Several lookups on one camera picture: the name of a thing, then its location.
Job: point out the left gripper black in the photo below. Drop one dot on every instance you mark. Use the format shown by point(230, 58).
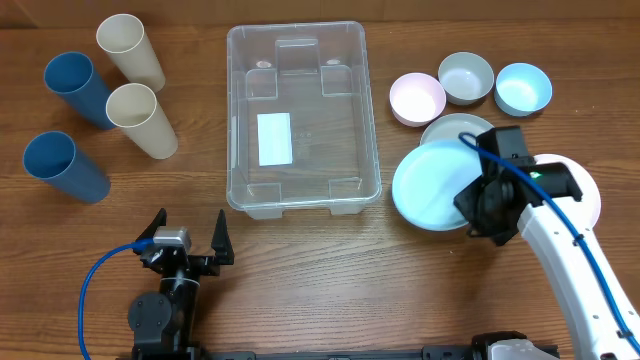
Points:
point(220, 243)

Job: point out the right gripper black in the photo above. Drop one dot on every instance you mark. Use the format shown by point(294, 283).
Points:
point(466, 201)

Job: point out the light blue plate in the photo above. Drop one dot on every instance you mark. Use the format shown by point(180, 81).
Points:
point(427, 180)

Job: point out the grey plate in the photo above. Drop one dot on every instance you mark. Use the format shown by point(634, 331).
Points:
point(450, 126)

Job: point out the pink plate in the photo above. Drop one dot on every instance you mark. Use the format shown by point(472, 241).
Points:
point(590, 205)

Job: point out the light blue bowl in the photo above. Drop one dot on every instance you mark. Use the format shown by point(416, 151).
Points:
point(522, 89)

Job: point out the grey bowl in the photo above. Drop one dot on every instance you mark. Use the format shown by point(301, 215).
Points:
point(466, 78)

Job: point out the pink bowl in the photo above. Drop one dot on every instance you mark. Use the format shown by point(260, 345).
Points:
point(416, 99)

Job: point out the beige cup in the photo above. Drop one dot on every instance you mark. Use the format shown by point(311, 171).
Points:
point(124, 39)
point(135, 110)

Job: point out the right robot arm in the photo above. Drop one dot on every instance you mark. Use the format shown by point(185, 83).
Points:
point(598, 313)

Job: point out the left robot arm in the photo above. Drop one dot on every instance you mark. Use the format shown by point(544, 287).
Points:
point(162, 321)

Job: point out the white label in bin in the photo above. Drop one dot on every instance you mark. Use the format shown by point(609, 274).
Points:
point(274, 139)

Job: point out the clear plastic storage bin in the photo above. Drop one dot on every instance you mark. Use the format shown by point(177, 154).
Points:
point(318, 73)

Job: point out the blue cup near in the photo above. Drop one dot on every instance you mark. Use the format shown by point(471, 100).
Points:
point(54, 158)

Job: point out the blue cup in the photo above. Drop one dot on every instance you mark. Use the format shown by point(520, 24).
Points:
point(73, 77)
point(54, 158)

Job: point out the blue cup far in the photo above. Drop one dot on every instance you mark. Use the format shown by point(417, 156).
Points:
point(73, 77)

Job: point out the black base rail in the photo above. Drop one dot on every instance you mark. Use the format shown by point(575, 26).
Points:
point(435, 352)

